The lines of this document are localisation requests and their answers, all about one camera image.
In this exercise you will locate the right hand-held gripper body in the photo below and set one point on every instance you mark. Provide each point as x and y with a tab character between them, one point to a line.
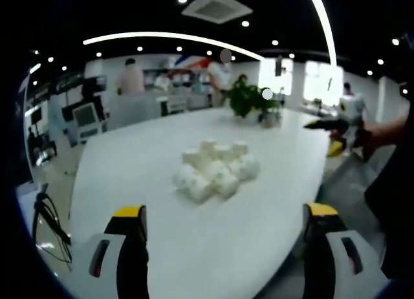
352	111

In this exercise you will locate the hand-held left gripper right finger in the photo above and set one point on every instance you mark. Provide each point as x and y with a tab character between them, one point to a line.
339	263

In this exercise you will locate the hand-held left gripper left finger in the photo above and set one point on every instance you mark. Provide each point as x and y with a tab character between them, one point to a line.
108	266

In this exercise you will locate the bright window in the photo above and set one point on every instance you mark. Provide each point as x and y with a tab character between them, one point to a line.
310	82

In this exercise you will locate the white table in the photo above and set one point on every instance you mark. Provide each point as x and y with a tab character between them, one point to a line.
168	247

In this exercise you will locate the person's dark clothing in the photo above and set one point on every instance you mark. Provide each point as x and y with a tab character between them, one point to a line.
396	215

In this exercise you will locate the green potted plant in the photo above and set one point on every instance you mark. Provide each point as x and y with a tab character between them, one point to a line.
247	98

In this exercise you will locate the curved ceiling light strip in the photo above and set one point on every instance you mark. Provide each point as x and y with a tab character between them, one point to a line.
326	24
168	36

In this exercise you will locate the group of round ceiling spotlights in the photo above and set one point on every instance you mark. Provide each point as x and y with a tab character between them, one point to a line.
245	23

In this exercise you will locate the white machine with screen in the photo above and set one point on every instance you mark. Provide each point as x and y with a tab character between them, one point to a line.
87	119

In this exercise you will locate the grey partition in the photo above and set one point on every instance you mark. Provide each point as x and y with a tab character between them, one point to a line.
136	109

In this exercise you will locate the ceiling air vent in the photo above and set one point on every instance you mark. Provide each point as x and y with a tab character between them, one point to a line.
217	7

